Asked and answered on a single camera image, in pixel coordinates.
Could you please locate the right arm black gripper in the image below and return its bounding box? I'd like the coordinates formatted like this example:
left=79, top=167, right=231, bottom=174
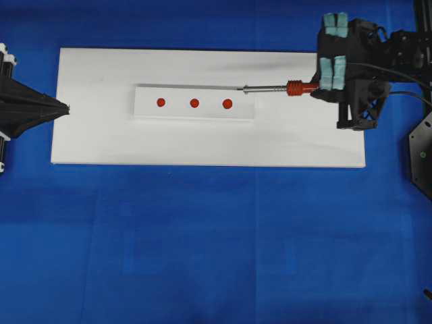
left=310, top=12, right=392, bottom=103

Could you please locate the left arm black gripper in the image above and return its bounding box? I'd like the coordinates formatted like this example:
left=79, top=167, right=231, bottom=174
left=0, top=43, right=71, bottom=175

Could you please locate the red handled soldering iron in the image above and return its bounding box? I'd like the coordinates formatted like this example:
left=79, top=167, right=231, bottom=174
left=236, top=79, right=320, bottom=99

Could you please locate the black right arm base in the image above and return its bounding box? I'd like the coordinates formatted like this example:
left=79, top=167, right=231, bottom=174
left=408, top=113, right=432, bottom=200

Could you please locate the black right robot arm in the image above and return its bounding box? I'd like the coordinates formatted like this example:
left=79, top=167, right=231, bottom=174
left=310, top=12, right=431, bottom=115

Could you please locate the large white foam board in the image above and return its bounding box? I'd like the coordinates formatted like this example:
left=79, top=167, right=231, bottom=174
left=51, top=48, right=366, bottom=168

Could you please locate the small white raised plate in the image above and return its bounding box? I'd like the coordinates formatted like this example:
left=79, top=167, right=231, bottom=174
left=134, top=84, right=256, bottom=122

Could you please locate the blue table cloth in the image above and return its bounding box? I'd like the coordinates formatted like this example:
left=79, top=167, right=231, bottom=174
left=1, top=1, right=431, bottom=323

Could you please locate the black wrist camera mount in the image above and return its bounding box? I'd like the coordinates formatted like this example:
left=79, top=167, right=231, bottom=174
left=337, top=79, right=391, bottom=131

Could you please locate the black aluminium frame rail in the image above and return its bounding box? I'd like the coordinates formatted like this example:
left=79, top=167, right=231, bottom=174
left=414, top=0, right=431, bottom=117

